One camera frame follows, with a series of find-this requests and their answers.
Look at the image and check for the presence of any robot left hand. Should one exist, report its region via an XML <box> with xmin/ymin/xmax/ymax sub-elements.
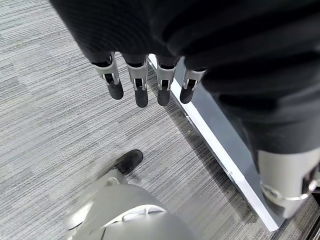
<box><xmin>49</xmin><ymin>0</ymin><xmax>320</xmax><ymax>220</ymax></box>

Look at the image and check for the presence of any dark robot foot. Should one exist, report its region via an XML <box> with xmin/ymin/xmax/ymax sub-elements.
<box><xmin>113</xmin><ymin>149</ymin><xmax>144</xmax><ymax>176</ymax></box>

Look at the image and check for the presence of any silver robot leg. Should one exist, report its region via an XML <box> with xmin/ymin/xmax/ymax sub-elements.
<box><xmin>64</xmin><ymin>167</ymin><xmax>198</xmax><ymax>240</ymax></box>

